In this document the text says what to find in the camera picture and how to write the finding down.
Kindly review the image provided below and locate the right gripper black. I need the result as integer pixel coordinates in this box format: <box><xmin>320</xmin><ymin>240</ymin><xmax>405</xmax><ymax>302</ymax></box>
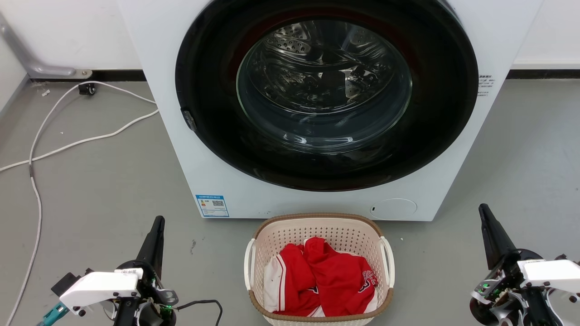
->
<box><xmin>469</xmin><ymin>204</ymin><xmax>551</xmax><ymax>326</ymax></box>

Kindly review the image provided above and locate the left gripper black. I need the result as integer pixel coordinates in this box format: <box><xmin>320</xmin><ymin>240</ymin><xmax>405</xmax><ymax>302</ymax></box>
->
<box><xmin>114</xmin><ymin>216</ymin><xmax>178</xmax><ymax>326</ymax></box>

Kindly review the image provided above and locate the cream perforated plastic laundry basket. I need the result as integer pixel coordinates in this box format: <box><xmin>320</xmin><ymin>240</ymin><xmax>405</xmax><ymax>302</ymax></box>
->
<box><xmin>244</xmin><ymin>213</ymin><xmax>396</xmax><ymax>326</ymax></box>

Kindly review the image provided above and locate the white front-loading washing machine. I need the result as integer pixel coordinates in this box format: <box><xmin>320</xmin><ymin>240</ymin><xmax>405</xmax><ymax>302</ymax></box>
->
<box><xmin>117</xmin><ymin>0</ymin><xmax>544</xmax><ymax>222</ymax></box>

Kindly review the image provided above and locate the blue white energy label sticker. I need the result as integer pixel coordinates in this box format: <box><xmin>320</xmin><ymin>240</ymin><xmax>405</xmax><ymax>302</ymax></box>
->
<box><xmin>196</xmin><ymin>195</ymin><xmax>230</xmax><ymax>218</ymax></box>

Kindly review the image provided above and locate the round white filter cover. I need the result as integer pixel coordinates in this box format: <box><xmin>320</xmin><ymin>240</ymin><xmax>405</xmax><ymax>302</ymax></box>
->
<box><xmin>369</xmin><ymin>198</ymin><xmax>418</xmax><ymax>221</ymax></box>

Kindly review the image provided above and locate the black round glass washer door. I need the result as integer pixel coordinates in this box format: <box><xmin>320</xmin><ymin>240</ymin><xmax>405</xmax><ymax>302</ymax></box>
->
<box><xmin>175</xmin><ymin>0</ymin><xmax>479</xmax><ymax>192</ymax></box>

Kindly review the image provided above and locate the small printed text sticker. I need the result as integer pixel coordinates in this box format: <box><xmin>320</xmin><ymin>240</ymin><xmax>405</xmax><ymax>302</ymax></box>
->
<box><xmin>477</xmin><ymin>74</ymin><xmax>496</xmax><ymax>97</ymax></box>

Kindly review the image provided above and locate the red and white jersey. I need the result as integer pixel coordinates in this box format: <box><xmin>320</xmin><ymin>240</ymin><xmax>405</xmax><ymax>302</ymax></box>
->
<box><xmin>263</xmin><ymin>237</ymin><xmax>379</xmax><ymax>317</ymax></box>

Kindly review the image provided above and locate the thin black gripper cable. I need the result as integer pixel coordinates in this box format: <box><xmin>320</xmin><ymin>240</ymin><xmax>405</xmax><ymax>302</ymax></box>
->
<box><xmin>176</xmin><ymin>299</ymin><xmax>223</xmax><ymax>326</ymax></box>

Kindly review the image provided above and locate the teal cable connector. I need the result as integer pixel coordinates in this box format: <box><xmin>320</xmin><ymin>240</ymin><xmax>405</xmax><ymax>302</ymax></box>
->
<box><xmin>37</xmin><ymin>302</ymin><xmax>69</xmax><ymax>326</ymax></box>

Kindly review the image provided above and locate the thin white power cable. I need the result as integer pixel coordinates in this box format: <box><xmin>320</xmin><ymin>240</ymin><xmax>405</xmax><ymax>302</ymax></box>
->
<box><xmin>5</xmin><ymin>81</ymin><xmax>157</xmax><ymax>326</ymax></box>

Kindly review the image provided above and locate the grey wall pipe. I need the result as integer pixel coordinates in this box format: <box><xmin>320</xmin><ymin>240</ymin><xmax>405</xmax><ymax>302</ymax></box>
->
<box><xmin>0</xmin><ymin>13</ymin><xmax>77</xmax><ymax>77</ymax></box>

